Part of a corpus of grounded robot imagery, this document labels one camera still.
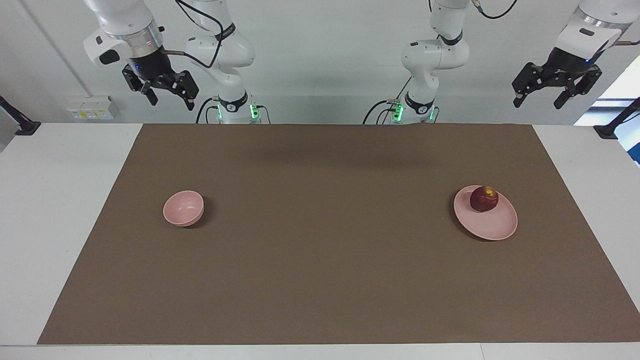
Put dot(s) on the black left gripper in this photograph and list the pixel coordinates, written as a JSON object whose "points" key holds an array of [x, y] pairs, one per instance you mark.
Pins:
{"points": [[567, 65]]}

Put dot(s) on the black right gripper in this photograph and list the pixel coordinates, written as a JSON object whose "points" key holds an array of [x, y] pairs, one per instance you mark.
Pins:
{"points": [[150, 67]]}

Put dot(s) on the dark red apple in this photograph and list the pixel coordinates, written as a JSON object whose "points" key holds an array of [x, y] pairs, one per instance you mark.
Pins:
{"points": [[483, 200]]}

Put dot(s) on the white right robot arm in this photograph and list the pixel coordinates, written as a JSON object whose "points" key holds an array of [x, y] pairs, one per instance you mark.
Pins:
{"points": [[227, 50]]}

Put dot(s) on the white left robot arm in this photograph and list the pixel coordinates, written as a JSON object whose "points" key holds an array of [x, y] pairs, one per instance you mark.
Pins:
{"points": [[430, 55]]}

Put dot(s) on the pink bowl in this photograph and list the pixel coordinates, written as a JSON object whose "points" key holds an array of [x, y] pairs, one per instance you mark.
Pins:
{"points": [[182, 207]]}

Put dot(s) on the pink plate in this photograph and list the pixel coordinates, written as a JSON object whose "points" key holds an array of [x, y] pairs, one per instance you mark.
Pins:
{"points": [[492, 225]]}

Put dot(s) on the bright window opening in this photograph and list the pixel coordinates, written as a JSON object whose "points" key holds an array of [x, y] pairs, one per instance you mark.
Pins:
{"points": [[617, 95]]}

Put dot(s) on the grey flat panel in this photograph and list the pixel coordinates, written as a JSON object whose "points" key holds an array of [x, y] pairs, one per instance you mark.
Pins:
{"points": [[5, 130]]}

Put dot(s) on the brown table mat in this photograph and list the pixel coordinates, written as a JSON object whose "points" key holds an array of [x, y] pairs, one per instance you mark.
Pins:
{"points": [[320, 260]]}

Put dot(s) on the black clamp mount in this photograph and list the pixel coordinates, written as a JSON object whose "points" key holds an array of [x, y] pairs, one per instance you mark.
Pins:
{"points": [[22, 125], [612, 127]]}

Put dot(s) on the white wall socket box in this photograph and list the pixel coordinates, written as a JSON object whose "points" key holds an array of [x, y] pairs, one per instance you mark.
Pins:
{"points": [[90, 108]]}

